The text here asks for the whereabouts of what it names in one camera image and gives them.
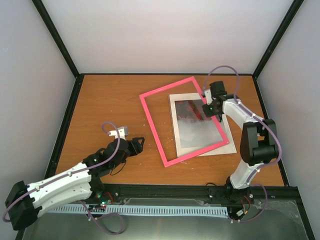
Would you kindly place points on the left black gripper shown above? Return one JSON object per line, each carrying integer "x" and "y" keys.
{"x": 135, "y": 148}

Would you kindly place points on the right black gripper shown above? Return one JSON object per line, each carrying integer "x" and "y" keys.
{"x": 207, "y": 112}

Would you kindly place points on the dark red photo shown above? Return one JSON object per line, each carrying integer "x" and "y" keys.
{"x": 194, "y": 128}

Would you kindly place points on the white passe-partout mat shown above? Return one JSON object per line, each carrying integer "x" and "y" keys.
{"x": 227, "y": 148}

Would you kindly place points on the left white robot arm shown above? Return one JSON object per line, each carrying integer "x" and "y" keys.
{"x": 26, "y": 203}

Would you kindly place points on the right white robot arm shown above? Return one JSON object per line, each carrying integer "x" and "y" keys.
{"x": 258, "y": 144}

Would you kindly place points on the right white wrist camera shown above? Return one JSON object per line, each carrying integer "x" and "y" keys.
{"x": 208, "y": 96}

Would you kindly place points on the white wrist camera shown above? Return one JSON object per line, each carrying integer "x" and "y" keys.
{"x": 208, "y": 96}
{"x": 121, "y": 132}

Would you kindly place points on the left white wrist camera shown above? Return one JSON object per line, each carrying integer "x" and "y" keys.
{"x": 121, "y": 132}

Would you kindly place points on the light blue cable duct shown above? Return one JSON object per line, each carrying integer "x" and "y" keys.
{"x": 145, "y": 210}

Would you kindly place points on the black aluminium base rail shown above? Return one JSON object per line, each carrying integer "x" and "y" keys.
{"x": 208, "y": 193}

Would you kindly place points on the right black corner post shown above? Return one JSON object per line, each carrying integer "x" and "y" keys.
{"x": 281, "y": 30}

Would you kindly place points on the black corner post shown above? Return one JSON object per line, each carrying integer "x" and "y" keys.
{"x": 281, "y": 30}
{"x": 47, "y": 20}

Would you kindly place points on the left black corner post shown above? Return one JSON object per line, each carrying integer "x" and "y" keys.
{"x": 47, "y": 20}

